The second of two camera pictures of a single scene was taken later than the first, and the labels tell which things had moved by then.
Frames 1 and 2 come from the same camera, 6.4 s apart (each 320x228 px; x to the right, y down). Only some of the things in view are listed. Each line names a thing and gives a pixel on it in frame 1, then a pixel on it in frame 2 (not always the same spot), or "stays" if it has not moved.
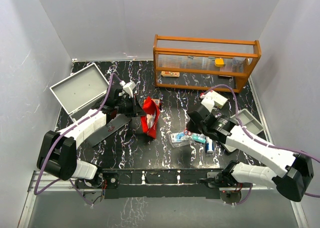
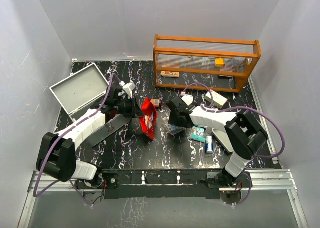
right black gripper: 191,127 → 174,120
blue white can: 209,144 stays
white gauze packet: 150,119 stays
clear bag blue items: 180,139 → 174,129
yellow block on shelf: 219,62 stays
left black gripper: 137,111 stays
